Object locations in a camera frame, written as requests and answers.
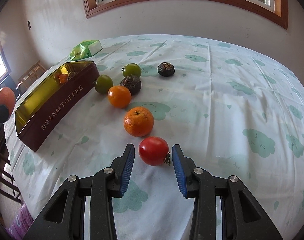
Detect large dark water chestnut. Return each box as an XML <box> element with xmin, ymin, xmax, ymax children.
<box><xmin>67</xmin><ymin>72</ymin><xmax>77</xmax><ymax>80</ymax></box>

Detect green tomato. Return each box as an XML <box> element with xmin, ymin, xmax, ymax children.
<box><xmin>122</xmin><ymin>63</ymin><xmax>142</xmax><ymax>77</ymax></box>
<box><xmin>95</xmin><ymin>75</ymin><xmax>113</xmax><ymax>94</ymax></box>

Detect large orange mandarin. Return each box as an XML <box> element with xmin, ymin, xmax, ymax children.
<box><xmin>123</xmin><ymin>107</ymin><xmax>154</xmax><ymax>137</ymax></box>

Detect maroon gold toffee tin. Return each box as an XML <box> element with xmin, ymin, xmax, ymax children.
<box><xmin>15</xmin><ymin>61</ymin><xmax>99</xmax><ymax>152</ymax></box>

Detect light wooden chair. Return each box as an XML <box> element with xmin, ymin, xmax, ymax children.
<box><xmin>17</xmin><ymin>61</ymin><xmax>46</xmax><ymax>89</ymax></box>

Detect dark wooden chair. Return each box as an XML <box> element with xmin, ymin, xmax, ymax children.
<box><xmin>0</xmin><ymin>124</ymin><xmax>23</xmax><ymax>205</ymax></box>

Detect small red tomato in tin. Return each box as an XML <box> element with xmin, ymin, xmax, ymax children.
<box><xmin>58</xmin><ymin>73</ymin><xmax>69</xmax><ymax>84</ymax></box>

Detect green tissue pack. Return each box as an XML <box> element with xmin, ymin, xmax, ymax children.
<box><xmin>69</xmin><ymin>40</ymin><xmax>103</xmax><ymax>61</ymax></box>

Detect cloud-print white tablecloth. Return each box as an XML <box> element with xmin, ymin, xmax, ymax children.
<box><xmin>4</xmin><ymin>35</ymin><xmax>304</xmax><ymax>239</ymax></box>

